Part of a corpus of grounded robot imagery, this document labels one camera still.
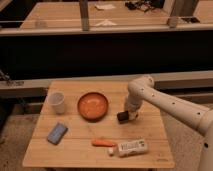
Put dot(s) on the black eraser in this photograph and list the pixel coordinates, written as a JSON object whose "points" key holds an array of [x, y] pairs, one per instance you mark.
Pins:
{"points": [[123, 117]]}

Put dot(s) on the grey metal post right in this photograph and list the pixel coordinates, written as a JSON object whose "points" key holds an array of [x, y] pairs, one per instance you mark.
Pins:
{"points": [[175, 13]]}

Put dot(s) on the folded white paper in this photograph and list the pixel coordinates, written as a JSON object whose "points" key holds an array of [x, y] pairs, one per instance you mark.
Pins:
{"points": [[105, 22]]}

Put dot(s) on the white paper sheet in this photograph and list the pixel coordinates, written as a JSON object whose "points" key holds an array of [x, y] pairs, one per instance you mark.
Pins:
{"points": [[105, 7]]}

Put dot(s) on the white ceramic cup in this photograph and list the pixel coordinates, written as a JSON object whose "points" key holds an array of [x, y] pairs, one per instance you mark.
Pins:
{"points": [[57, 101]]}

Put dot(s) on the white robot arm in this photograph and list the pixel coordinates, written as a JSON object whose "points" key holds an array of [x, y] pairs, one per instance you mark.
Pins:
{"points": [[197, 117]]}

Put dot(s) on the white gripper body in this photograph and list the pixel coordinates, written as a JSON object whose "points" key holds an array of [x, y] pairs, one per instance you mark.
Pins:
{"points": [[133, 115]]}

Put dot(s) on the wooden table board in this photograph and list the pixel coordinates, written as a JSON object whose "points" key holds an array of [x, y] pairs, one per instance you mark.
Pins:
{"points": [[75, 149]]}

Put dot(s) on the orange bowl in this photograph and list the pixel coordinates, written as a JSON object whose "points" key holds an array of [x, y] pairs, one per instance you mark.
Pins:
{"points": [[92, 106]]}

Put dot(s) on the blue sponge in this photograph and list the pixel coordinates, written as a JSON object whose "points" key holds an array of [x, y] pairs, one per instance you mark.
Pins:
{"points": [[57, 133]]}

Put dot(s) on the orange carrot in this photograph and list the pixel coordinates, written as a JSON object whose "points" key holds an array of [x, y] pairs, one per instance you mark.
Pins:
{"points": [[103, 143]]}

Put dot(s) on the white tube with cap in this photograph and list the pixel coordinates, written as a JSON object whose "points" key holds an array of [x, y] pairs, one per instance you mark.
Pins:
{"points": [[128, 148]]}

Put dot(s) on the grey metal post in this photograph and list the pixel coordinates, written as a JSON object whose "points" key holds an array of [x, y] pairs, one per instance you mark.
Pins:
{"points": [[175, 13], [83, 4]]}

